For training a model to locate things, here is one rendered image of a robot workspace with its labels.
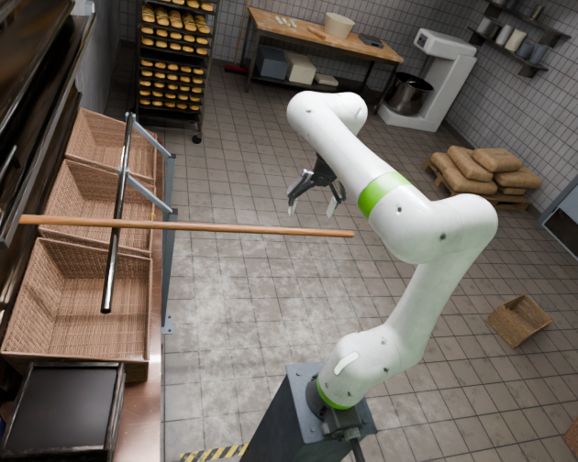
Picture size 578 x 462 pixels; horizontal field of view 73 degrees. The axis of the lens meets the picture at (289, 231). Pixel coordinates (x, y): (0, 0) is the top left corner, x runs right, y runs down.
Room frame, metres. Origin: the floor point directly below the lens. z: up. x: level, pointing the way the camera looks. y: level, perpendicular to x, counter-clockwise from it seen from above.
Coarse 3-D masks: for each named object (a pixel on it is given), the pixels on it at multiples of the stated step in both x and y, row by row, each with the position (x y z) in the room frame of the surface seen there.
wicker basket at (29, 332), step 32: (32, 256) 0.93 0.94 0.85; (64, 256) 1.06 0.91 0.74; (96, 256) 1.12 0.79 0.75; (128, 256) 1.18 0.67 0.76; (32, 288) 0.83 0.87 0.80; (64, 288) 1.01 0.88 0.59; (96, 288) 1.07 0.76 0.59; (128, 288) 1.13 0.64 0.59; (32, 320) 0.74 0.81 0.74; (64, 320) 0.86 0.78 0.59; (96, 320) 0.92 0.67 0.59; (128, 320) 0.97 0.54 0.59; (0, 352) 0.54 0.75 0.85; (32, 352) 0.65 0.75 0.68; (64, 352) 0.73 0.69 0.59; (96, 352) 0.78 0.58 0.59; (128, 352) 0.83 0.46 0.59
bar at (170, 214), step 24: (120, 168) 1.27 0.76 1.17; (168, 168) 1.78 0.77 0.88; (120, 192) 1.12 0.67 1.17; (144, 192) 1.30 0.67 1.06; (168, 192) 1.78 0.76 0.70; (120, 216) 1.00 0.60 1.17; (168, 216) 1.36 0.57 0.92; (168, 240) 1.35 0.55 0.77; (168, 264) 1.35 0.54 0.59; (168, 288) 1.36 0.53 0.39
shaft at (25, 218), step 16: (48, 224) 0.84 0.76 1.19; (64, 224) 0.86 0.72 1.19; (80, 224) 0.88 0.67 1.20; (96, 224) 0.90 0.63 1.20; (112, 224) 0.93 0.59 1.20; (128, 224) 0.95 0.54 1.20; (144, 224) 0.98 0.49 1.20; (160, 224) 1.00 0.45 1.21; (176, 224) 1.03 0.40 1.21; (192, 224) 1.06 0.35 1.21; (208, 224) 1.10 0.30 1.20
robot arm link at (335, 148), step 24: (312, 96) 0.94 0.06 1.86; (288, 120) 0.92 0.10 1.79; (312, 120) 0.87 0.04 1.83; (336, 120) 0.88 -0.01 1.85; (312, 144) 0.85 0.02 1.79; (336, 144) 0.80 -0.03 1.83; (360, 144) 0.81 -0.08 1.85; (336, 168) 0.77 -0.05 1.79; (360, 168) 0.73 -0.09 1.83; (384, 168) 0.73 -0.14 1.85; (360, 192) 0.69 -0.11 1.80
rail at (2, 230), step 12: (84, 36) 1.80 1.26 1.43; (72, 60) 1.52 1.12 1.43; (60, 84) 1.30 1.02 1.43; (60, 96) 1.22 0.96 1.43; (48, 120) 1.05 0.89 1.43; (48, 132) 1.01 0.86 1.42; (36, 144) 0.91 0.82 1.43; (36, 156) 0.87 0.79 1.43; (24, 168) 0.80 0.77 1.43; (24, 180) 0.75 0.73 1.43; (12, 192) 0.70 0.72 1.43; (12, 204) 0.65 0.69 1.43; (12, 216) 0.63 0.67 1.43; (0, 228) 0.57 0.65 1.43; (0, 240) 0.55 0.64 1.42
